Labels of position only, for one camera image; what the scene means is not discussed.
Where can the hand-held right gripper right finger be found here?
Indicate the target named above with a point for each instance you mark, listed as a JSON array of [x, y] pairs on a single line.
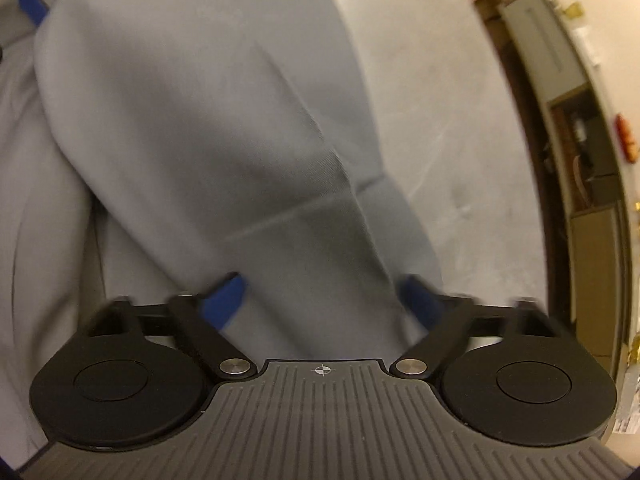
[[417, 302]]

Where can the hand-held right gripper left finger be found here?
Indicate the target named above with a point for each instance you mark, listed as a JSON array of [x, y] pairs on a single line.
[[227, 297]]

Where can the grey pants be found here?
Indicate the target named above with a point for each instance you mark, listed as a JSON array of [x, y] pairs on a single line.
[[200, 135]]

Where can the red fruit plate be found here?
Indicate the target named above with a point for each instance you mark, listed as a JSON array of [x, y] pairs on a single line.
[[629, 137]]

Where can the long grey television cabinet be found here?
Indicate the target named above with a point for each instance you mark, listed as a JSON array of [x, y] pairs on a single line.
[[545, 45]]

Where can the yellow cup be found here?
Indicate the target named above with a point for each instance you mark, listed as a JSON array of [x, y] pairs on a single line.
[[575, 8]]

